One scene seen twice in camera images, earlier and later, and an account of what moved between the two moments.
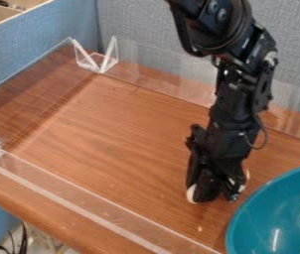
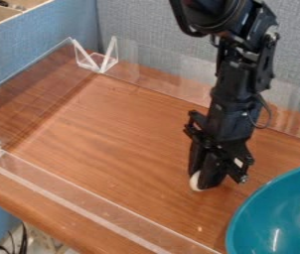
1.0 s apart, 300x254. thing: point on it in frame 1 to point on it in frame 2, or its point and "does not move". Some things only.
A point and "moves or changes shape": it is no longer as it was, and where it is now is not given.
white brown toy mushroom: [240, 190] moves or changes shape
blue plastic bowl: [277, 219] does not move
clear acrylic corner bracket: [95, 62] does not move
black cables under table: [23, 246] does not move
